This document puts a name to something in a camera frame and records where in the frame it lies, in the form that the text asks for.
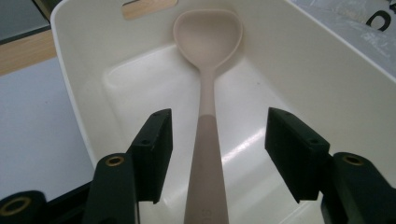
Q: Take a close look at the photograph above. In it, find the white board sheet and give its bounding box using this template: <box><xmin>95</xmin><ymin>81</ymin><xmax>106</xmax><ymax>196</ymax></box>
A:
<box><xmin>0</xmin><ymin>56</ymin><xmax>98</xmax><ymax>202</ymax></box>

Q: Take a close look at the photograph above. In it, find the white plastic bin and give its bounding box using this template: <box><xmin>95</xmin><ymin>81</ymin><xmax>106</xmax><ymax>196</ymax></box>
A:
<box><xmin>49</xmin><ymin>0</ymin><xmax>396</xmax><ymax>224</ymax></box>

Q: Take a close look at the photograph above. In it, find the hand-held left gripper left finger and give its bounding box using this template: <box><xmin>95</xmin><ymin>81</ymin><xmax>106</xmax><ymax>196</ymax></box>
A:
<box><xmin>82</xmin><ymin>107</ymin><xmax>174</xmax><ymax>224</ymax></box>

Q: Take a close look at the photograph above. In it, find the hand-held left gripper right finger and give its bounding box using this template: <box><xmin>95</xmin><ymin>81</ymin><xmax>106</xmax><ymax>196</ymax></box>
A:
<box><xmin>264</xmin><ymin>106</ymin><xmax>396</xmax><ymax>224</ymax></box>

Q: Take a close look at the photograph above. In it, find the beige silicone spoon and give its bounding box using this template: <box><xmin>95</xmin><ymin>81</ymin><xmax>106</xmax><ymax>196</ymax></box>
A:
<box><xmin>172</xmin><ymin>8</ymin><xmax>244</xmax><ymax>224</ymax></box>

